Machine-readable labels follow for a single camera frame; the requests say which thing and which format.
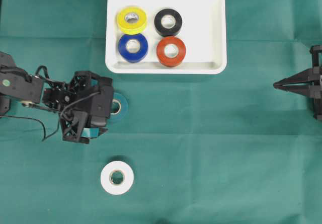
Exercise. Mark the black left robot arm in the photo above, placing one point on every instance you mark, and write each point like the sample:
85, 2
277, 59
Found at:
17, 84

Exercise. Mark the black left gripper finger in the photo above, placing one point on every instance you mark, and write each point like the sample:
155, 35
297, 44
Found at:
101, 131

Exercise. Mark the blue tape roll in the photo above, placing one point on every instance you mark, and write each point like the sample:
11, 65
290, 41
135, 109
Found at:
133, 48

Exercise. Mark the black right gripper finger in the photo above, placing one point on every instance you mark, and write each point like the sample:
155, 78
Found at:
303, 90
301, 77

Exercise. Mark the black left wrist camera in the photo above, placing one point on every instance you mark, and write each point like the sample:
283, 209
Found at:
100, 104

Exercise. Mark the red tape roll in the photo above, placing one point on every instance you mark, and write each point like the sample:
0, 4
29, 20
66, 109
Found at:
171, 51

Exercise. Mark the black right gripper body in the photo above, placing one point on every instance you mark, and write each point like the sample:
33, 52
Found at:
315, 51

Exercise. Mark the white tape roll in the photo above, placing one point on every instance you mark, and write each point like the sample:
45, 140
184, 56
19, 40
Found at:
117, 177

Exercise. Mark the green tape roll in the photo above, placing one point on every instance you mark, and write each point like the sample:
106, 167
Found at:
121, 102

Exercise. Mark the white plastic case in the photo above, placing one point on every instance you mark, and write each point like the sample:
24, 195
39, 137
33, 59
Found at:
203, 31

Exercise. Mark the black tape roll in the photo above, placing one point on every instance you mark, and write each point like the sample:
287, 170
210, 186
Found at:
168, 22

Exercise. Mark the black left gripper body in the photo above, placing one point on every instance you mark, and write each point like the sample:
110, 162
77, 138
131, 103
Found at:
72, 102

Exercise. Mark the yellow tape roll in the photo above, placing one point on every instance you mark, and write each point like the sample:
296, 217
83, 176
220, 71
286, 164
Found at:
131, 20

